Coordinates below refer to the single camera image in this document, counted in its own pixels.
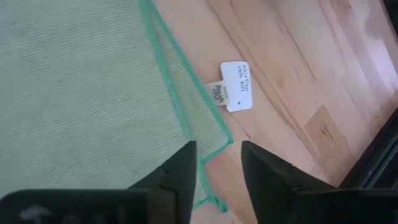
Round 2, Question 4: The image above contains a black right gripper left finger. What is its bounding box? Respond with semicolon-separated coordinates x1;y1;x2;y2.
129;140;198;224

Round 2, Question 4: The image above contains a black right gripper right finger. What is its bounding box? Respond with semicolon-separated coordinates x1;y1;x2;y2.
241;140;338;224

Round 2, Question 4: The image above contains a light green microfiber towel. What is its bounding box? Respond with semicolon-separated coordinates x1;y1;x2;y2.
0;0;234;214

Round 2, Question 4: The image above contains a white cloth tag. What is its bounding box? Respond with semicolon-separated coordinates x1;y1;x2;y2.
220;60;254;113

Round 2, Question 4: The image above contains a black aluminium table frame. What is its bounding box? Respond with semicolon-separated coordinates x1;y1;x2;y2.
338;107;398;191

